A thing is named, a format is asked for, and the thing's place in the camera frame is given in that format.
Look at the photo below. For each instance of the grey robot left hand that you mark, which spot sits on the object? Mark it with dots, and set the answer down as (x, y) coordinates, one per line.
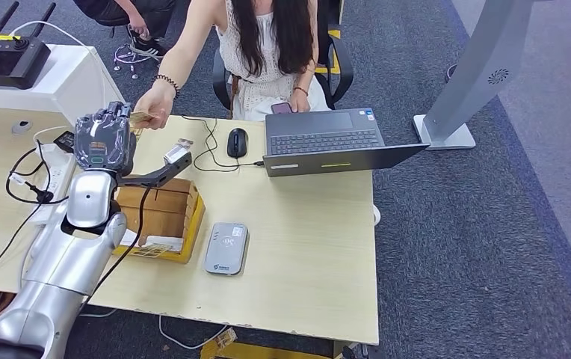
(105, 141)

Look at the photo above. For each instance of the person's left hand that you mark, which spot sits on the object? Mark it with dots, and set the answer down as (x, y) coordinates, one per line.
(299, 102)

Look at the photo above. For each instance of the person's right hand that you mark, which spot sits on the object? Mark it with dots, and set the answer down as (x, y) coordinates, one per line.
(157, 106)

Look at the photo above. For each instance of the yellow ID card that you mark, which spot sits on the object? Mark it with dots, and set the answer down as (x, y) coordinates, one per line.
(141, 118)

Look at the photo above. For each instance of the yellow room key card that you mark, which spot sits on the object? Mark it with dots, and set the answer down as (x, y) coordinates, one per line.
(151, 251)

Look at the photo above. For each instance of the person's right forearm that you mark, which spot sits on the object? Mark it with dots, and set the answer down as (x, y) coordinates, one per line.
(179, 57)

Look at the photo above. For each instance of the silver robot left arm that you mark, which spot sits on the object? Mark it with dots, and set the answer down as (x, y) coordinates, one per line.
(62, 267)

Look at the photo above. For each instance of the person's left forearm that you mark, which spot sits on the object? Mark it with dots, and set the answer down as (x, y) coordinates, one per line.
(307, 74)

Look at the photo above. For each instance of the seated person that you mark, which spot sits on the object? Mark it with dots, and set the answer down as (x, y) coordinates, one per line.
(260, 89)

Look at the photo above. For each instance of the background person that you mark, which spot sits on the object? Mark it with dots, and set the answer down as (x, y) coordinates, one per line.
(152, 12)

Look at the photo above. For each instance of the grey card reader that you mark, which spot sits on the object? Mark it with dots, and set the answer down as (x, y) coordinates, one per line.
(226, 248)

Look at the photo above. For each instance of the red wrist band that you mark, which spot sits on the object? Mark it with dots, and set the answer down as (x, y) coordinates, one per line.
(301, 90)

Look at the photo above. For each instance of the dark smartphone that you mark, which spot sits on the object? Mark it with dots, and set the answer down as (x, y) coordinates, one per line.
(281, 108)

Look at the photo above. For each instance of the black power adapter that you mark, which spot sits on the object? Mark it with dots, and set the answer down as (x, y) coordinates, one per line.
(65, 141)

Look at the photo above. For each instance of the dark grey laptop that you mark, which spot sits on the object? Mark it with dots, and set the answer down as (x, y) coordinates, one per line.
(320, 140)

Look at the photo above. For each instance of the black office chair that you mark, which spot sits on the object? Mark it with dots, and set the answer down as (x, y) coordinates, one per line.
(340, 74)

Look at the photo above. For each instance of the chair base with casters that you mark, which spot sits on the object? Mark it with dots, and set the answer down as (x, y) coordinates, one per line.
(132, 57)

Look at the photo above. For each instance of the white power strip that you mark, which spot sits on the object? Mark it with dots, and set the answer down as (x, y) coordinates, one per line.
(55, 173)

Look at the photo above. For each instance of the white desk shelf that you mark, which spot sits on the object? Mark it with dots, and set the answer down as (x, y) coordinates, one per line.
(72, 89)

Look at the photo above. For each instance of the black computer mouse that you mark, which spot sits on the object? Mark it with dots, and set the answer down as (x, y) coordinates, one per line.
(237, 143)

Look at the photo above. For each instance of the grey desk grommet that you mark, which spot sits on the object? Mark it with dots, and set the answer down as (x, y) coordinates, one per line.
(21, 127)

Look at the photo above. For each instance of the open cardboard box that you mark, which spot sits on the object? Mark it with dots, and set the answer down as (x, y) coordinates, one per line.
(166, 208)

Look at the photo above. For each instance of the white paper slip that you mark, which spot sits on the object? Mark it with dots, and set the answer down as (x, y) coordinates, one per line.
(164, 244)
(128, 240)

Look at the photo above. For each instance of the black remote controller with antennas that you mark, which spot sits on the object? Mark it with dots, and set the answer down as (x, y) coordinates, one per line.
(4, 62)

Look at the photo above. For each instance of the small white object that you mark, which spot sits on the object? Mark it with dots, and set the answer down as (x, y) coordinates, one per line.
(376, 215)

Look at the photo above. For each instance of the silver kiosk stand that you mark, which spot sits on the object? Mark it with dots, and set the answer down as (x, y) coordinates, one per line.
(478, 69)

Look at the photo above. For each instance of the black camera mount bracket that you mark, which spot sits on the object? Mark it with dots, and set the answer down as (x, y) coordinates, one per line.
(147, 178)

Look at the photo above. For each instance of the yellow frame under desk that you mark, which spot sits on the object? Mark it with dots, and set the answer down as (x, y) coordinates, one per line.
(246, 353)

